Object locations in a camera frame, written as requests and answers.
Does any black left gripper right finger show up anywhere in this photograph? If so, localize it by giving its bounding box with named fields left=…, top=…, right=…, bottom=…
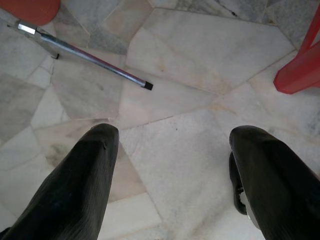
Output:
left=228, top=125, right=320, bottom=240

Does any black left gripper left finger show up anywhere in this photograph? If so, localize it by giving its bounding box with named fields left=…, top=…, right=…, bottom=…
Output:
left=0, top=123, right=120, bottom=240

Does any red plastic stool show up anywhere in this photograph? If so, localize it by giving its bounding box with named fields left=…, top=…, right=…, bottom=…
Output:
left=273, top=17, right=320, bottom=95

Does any silver metal clothes rack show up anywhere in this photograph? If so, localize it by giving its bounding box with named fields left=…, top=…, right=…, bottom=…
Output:
left=7, top=21, right=154, bottom=91

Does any red plastic bucket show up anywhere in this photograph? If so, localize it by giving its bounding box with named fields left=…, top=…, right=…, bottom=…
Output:
left=0, top=0, right=62, bottom=27

